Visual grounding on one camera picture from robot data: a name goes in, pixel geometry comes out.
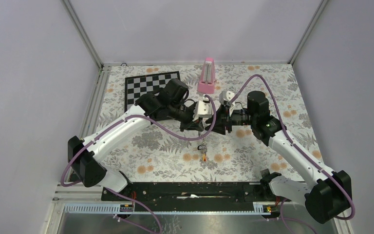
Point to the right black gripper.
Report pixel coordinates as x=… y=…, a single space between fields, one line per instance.
x=221 y=128

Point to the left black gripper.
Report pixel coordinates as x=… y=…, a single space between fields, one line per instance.
x=194 y=126

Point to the keyring with coloured key tags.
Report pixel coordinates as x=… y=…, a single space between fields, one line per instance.
x=203 y=146

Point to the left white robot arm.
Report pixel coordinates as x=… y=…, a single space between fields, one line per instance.
x=85 y=155

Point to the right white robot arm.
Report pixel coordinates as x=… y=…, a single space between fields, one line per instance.
x=324 y=192

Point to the pink metronome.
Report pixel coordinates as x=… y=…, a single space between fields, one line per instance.
x=206 y=84

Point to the floral table mat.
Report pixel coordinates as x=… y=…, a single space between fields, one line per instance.
x=152 y=155

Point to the black white chessboard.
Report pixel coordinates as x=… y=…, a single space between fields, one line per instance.
x=137 y=86

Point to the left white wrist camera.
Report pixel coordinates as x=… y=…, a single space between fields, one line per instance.
x=203 y=108

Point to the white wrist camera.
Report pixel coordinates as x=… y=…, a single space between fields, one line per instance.
x=226 y=99
x=203 y=108

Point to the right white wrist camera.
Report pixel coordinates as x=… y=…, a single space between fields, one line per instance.
x=226 y=99

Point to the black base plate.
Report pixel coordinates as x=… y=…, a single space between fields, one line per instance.
x=201 y=193

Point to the grey slotted cable duct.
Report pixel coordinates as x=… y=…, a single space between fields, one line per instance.
x=126 y=209

